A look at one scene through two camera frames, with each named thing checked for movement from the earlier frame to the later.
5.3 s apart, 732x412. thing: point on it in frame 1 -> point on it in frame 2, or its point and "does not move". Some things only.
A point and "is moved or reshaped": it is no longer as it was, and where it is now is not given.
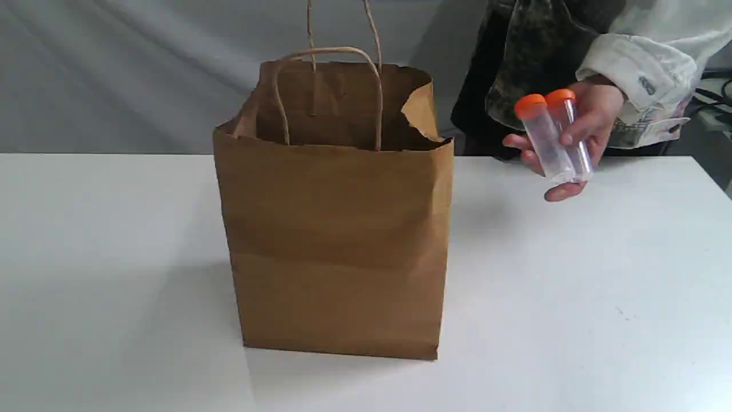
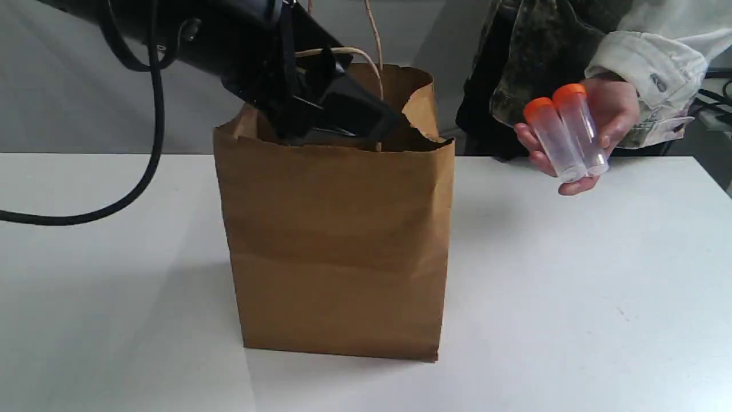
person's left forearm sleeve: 654,51 does not move
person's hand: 597,107 -> 615,107
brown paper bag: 336,205 does not move
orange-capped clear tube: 532,109 is moved or reshaped
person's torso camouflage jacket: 520,48 does not move
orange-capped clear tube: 564,100 is moved or reshaped
